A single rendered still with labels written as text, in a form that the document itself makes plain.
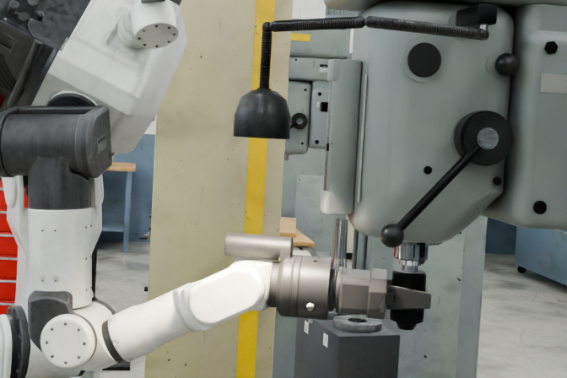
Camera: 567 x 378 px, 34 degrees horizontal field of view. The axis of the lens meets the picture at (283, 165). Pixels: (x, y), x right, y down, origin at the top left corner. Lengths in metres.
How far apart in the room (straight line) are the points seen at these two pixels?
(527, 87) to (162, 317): 0.59
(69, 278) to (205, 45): 1.71
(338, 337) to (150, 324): 0.43
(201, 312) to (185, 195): 1.70
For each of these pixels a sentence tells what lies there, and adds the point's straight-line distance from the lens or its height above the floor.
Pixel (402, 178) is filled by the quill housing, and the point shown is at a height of 1.40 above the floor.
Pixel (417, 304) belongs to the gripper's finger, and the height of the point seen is 1.22.
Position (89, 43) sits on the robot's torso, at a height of 1.56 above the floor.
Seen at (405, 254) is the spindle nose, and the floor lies 1.29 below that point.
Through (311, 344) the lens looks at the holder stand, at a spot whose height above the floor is 1.04.
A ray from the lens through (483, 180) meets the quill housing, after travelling 1.22.
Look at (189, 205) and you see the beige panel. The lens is 2.97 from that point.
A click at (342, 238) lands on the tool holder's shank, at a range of 1.76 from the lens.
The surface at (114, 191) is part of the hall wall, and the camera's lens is 10.26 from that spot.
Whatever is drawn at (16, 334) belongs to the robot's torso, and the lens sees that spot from 1.77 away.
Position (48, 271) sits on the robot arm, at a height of 1.23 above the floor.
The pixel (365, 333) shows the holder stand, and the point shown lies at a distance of 1.66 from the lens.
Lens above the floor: 1.47
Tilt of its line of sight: 3 degrees down
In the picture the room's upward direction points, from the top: 3 degrees clockwise
